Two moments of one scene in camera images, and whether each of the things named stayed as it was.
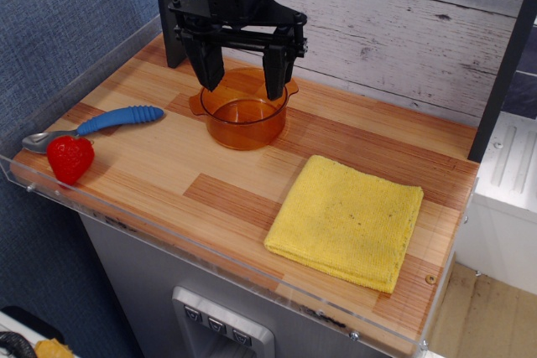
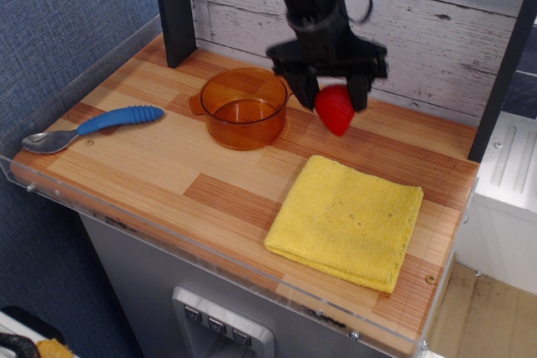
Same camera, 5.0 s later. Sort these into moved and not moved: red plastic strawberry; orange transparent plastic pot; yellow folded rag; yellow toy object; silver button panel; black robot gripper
Moved: red plastic strawberry; black robot gripper
Not moved: silver button panel; yellow toy object; yellow folded rag; orange transparent plastic pot
